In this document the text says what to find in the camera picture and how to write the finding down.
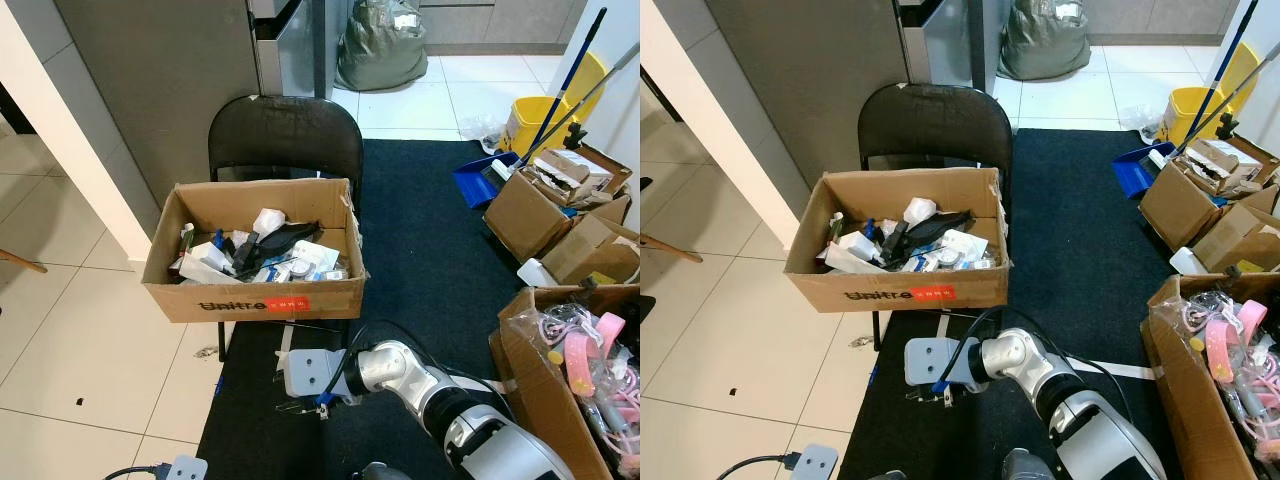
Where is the cardboard box with red label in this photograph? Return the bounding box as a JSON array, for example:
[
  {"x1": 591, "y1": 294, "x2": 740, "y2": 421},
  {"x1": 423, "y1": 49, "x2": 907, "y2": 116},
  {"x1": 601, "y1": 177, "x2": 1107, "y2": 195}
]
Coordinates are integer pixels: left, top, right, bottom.
[
  {"x1": 783, "y1": 167, "x2": 1009, "y2": 313},
  {"x1": 142, "y1": 178, "x2": 366, "y2": 323}
]

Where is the white packet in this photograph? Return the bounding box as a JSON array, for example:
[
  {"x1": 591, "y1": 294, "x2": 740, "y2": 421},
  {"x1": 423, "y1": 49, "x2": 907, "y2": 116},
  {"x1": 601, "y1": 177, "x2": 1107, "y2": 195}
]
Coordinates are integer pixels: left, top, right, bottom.
[
  {"x1": 290, "y1": 240, "x2": 341, "y2": 276},
  {"x1": 940, "y1": 230, "x2": 991, "y2": 266}
]

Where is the white carton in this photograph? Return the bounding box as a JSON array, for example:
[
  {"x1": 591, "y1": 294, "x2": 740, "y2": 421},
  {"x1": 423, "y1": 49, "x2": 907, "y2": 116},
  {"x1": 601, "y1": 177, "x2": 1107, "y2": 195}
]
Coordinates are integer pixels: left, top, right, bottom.
[
  {"x1": 825, "y1": 230, "x2": 886, "y2": 273},
  {"x1": 178, "y1": 240, "x2": 236, "y2": 283}
]

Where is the black pouch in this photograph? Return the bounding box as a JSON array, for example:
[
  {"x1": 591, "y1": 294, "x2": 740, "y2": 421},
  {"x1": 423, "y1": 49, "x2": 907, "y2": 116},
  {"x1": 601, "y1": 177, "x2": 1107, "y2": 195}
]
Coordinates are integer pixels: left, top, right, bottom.
[
  {"x1": 885, "y1": 210, "x2": 976, "y2": 256},
  {"x1": 235, "y1": 220, "x2": 323, "y2": 266}
]

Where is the black rug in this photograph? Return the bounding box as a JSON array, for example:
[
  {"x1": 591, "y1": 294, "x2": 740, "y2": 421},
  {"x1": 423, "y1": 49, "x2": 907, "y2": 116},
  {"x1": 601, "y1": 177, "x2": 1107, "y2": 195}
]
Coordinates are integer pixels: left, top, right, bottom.
[
  {"x1": 195, "y1": 138, "x2": 641, "y2": 480},
  {"x1": 838, "y1": 128, "x2": 1280, "y2": 480}
]

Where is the cardboard box with pink items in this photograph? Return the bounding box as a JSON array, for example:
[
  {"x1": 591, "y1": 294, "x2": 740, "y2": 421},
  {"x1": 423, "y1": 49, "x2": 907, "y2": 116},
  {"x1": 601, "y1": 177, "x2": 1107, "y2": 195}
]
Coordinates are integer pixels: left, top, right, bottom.
[
  {"x1": 490, "y1": 285, "x2": 641, "y2": 480},
  {"x1": 1143, "y1": 272, "x2": 1280, "y2": 480}
]

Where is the black folding chair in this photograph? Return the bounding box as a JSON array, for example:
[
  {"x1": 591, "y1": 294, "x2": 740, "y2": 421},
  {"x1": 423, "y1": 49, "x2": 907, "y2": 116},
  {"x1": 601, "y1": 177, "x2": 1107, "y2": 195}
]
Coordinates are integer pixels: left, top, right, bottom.
[
  {"x1": 857, "y1": 83, "x2": 1013, "y2": 351},
  {"x1": 207, "y1": 95, "x2": 364, "y2": 361}
]

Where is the blue dustpan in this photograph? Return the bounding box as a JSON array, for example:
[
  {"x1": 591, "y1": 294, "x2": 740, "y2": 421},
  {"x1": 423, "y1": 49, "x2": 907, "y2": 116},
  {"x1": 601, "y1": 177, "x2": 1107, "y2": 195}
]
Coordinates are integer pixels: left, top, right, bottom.
[
  {"x1": 1112, "y1": 142, "x2": 1181, "y2": 198},
  {"x1": 452, "y1": 152, "x2": 523, "y2": 209}
]

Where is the open cardboard box with papers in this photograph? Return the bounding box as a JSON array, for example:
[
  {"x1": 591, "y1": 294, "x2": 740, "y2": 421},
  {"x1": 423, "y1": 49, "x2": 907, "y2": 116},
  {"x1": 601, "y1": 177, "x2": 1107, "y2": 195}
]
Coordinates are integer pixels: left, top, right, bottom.
[
  {"x1": 483, "y1": 143, "x2": 634, "y2": 263},
  {"x1": 1140, "y1": 133, "x2": 1280, "y2": 251}
]

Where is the wooden furniture leg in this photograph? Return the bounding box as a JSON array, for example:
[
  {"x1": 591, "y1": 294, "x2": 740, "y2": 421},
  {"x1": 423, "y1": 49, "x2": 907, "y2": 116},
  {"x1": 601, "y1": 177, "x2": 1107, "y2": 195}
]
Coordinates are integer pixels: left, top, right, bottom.
[
  {"x1": 0, "y1": 248, "x2": 48, "y2": 274},
  {"x1": 640, "y1": 233, "x2": 704, "y2": 264}
]

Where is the closed brown cardboard box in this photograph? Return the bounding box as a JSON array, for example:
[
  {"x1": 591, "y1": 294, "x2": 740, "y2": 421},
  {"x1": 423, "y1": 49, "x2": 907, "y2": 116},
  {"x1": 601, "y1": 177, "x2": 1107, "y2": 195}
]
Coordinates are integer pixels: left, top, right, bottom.
[
  {"x1": 1195, "y1": 185, "x2": 1280, "y2": 273},
  {"x1": 540, "y1": 195, "x2": 641, "y2": 286}
]

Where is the crumpled clear plastic bag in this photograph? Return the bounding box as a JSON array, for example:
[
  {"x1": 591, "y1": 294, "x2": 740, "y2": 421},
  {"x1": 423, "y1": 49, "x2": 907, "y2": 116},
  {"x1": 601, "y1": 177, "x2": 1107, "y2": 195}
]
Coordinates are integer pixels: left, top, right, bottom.
[
  {"x1": 458, "y1": 113, "x2": 506, "y2": 141},
  {"x1": 1118, "y1": 103, "x2": 1166, "y2": 131}
]

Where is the grey kitchen cabinet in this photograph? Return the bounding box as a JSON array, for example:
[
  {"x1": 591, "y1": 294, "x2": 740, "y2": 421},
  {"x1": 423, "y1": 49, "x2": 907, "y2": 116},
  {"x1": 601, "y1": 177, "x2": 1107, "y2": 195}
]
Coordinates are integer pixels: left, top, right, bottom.
[
  {"x1": 705, "y1": 0, "x2": 986, "y2": 191},
  {"x1": 55, "y1": 0, "x2": 331, "y2": 206}
]

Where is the green sack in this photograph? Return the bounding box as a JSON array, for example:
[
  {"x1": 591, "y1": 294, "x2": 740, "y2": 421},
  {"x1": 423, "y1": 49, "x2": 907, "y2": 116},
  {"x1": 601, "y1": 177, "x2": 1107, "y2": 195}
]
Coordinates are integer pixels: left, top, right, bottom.
[
  {"x1": 998, "y1": 0, "x2": 1093, "y2": 81},
  {"x1": 335, "y1": 0, "x2": 429, "y2": 91}
]

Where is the yellow mop bucket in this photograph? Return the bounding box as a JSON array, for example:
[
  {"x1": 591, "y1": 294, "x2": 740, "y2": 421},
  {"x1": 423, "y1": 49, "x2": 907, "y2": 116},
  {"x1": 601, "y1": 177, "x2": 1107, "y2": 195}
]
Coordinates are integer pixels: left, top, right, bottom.
[
  {"x1": 500, "y1": 50, "x2": 609, "y2": 156},
  {"x1": 1158, "y1": 42, "x2": 1263, "y2": 141}
]

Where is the grey broom pole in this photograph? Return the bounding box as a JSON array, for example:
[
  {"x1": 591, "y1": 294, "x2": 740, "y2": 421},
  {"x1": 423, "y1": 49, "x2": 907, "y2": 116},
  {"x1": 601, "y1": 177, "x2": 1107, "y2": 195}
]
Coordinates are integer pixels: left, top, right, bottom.
[
  {"x1": 525, "y1": 45, "x2": 641, "y2": 171},
  {"x1": 1180, "y1": 45, "x2": 1280, "y2": 156}
]

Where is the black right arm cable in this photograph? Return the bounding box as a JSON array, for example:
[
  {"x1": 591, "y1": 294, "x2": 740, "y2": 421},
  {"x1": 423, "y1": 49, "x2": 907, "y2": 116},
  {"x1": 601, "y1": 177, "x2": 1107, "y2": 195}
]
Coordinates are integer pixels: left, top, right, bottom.
[
  {"x1": 318, "y1": 320, "x2": 521, "y2": 421},
  {"x1": 935, "y1": 305, "x2": 1151, "y2": 411}
]

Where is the pink strap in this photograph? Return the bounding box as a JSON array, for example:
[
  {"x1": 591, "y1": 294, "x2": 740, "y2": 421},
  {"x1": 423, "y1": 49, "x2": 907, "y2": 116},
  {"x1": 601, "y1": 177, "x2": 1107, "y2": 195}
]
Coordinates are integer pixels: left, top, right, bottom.
[
  {"x1": 1205, "y1": 300, "x2": 1269, "y2": 383},
  {"x1": 565, "y1": 312, "x2": 626, "y2": 396}
]

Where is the blue mop handle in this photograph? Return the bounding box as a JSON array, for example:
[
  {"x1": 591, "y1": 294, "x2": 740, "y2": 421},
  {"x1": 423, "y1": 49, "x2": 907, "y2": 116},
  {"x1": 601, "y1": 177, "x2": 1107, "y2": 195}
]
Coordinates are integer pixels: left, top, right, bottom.
[
  {"x1": 520, "y1": 8, "x2": 608, "y2": 171},
  {"x1": 1175, "y1": 0, "x2": 1261, "y2": 156}
]

